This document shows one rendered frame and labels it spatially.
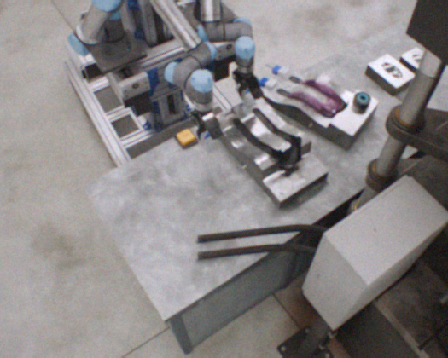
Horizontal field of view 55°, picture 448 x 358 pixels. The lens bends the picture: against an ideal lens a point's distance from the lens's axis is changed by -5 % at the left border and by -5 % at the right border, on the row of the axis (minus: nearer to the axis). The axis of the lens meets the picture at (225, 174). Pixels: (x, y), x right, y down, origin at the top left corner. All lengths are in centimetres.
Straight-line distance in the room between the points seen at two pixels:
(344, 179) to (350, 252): 95
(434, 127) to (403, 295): 79
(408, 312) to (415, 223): 72
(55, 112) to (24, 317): 151
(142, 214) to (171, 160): 29
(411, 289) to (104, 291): 163
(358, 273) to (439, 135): 43
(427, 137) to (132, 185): 123
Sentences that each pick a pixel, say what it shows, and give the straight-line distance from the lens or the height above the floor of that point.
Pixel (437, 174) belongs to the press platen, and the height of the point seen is 129.
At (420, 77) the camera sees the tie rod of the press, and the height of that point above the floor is 170.
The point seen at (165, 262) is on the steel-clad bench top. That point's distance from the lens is 177.
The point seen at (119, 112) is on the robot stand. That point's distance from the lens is 301.
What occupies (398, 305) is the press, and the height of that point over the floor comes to 78.
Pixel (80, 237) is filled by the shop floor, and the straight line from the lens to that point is 283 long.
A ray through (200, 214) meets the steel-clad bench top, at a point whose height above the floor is 80.
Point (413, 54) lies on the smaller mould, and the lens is 256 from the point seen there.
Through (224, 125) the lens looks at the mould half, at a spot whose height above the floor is 89.
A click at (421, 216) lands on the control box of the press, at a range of 117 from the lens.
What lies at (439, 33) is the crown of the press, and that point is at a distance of 99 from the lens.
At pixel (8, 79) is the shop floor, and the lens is 392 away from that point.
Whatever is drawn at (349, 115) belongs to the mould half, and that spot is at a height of 91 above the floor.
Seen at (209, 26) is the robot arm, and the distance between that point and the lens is 182.
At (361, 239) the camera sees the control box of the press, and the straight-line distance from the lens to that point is 109.
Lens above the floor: 242
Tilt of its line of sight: 57 degrees down
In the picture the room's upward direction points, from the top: 1 degrees counter-clockwise
